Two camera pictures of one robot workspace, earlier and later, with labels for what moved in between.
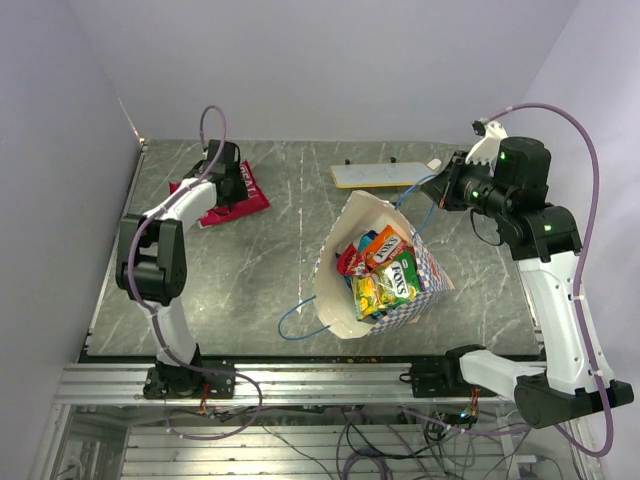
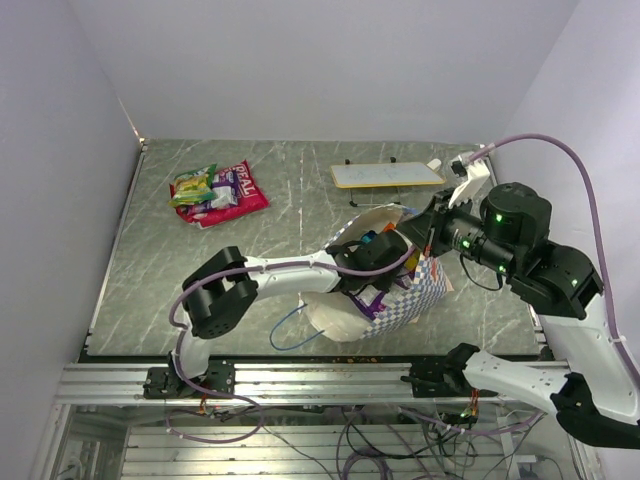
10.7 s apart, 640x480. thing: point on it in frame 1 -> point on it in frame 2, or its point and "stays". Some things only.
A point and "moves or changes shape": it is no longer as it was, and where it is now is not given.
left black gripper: x=241 y=191 -> x=389 y=283
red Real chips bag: x=254 y=202 stays
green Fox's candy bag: x=392 y=283 moves or changes shape
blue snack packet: x=366 y=240 stays
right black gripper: x=437 y=186 -> x=435 y=216
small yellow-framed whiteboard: x=348 y=175 stays
